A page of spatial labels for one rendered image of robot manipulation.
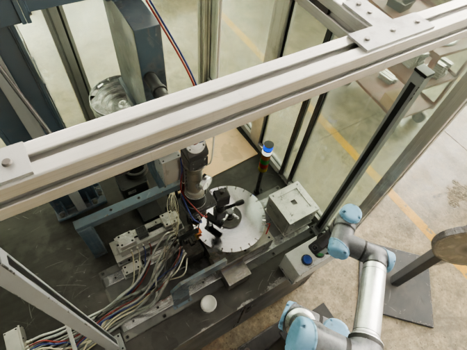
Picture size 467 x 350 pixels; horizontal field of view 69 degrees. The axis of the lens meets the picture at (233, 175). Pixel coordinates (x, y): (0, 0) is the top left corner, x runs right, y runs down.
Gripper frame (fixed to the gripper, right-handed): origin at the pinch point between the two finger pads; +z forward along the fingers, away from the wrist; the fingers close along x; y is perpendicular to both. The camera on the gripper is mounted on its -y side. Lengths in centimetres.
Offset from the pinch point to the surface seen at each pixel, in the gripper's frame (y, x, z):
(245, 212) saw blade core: -19.6, 30.6, -2.4
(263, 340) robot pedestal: -22, -13, 91
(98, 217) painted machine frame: -77, 54, -12
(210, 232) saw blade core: -38.2, 29.9, -2.4
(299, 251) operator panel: -6.9, 4.8, 2.8
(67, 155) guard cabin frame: -72, 1, -112
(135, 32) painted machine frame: -46, 63, -80
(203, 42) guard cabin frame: 15, 135, -14
